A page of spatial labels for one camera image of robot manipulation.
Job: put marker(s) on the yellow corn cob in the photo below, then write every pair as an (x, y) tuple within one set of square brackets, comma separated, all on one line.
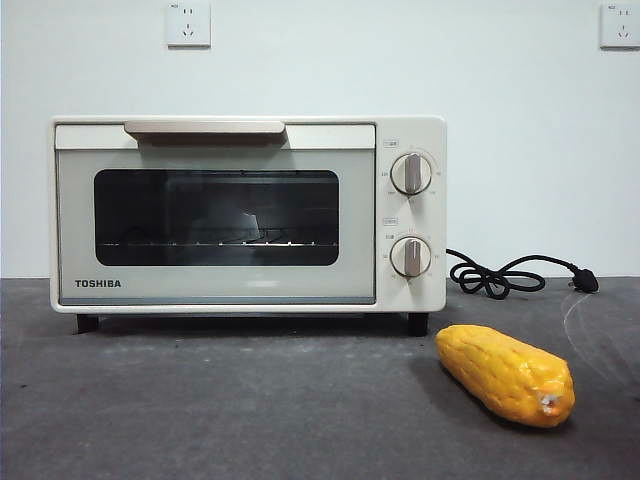
[(500, 367)]

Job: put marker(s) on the cream oven knob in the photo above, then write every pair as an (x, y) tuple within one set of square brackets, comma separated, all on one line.
[(411, 173), (410, 257)]

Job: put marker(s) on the cream Toshiba toaster oven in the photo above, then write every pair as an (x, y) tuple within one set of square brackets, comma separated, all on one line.
[(436, 220)]

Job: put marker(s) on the black oven foot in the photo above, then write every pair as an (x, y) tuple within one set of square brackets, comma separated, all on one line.
[(418, 324), (87, 323)]

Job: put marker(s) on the white wall socket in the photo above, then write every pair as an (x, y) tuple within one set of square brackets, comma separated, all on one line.
[(188, 25), (621, 26)]

